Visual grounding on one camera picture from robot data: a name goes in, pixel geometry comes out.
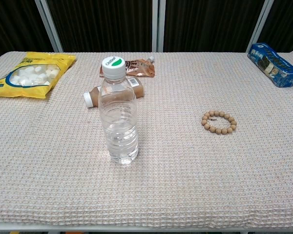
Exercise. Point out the black pleated curtain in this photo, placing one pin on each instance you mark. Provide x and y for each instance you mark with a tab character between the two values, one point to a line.
102	24

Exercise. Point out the beige waffle weave tablecloth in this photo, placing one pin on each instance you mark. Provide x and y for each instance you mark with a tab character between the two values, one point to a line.
185	175

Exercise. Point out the grey upright metal frame post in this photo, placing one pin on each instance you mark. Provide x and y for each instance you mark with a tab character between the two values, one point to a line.
158	24

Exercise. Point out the blue cookie box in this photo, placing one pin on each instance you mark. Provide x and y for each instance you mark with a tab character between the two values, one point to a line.
273	64

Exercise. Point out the brown spout drink pouch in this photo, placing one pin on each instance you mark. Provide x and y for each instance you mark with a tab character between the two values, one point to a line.
140	69

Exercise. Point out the grey slanted metal frame post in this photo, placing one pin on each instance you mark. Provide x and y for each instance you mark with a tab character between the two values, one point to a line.
48	26
260	26

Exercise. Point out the yellow marshmallow bag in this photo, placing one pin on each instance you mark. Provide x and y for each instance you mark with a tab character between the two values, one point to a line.
31	73

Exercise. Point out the clear plastic water bottle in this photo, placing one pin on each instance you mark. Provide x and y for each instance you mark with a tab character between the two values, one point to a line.
118	117

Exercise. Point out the brown drink bottle white cap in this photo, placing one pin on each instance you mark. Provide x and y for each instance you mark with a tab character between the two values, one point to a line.
94	96

